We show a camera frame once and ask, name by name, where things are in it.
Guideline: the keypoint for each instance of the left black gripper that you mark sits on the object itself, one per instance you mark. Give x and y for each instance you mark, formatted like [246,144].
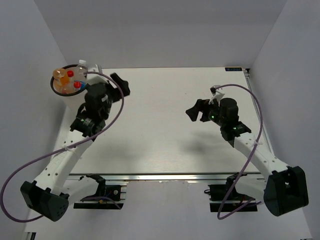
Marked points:
[123,84]

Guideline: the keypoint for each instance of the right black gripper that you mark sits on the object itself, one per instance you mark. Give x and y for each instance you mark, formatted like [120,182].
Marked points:
[202,106]

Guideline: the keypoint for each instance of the blue-label bottle white cap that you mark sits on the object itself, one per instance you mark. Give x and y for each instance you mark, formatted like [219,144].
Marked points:
[80,69]

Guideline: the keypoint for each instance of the small clear red-label bottle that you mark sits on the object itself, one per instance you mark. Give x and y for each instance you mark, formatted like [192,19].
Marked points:
[72,87]

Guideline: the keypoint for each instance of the large clear red-label bottle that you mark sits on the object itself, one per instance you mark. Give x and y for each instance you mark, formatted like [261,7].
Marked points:
[70,75]

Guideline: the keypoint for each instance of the orange juice bottle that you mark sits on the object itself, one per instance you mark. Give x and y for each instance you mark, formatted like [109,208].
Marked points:
[60,77]

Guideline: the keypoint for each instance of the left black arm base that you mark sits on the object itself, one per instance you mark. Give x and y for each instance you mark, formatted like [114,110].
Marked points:
[107,196]

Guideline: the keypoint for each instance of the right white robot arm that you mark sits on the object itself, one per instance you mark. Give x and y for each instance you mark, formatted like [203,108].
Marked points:
[284,188]

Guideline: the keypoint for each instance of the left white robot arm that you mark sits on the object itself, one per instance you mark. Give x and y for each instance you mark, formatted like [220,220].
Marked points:
[47,194]

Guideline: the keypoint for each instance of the white bin with black rim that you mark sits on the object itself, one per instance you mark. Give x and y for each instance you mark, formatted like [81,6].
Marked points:
[73,101]

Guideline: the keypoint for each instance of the blue table label sticker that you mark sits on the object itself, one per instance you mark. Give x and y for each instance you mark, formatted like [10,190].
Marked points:
[233,69]

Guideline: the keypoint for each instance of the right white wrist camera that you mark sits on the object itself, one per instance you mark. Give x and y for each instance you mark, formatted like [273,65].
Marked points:
[217,94]

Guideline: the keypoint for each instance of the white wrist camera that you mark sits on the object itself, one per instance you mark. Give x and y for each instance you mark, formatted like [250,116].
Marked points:
[217,94]
[94,70]

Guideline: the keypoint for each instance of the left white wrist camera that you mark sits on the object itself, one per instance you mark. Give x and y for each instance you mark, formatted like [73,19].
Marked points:
[94,70]

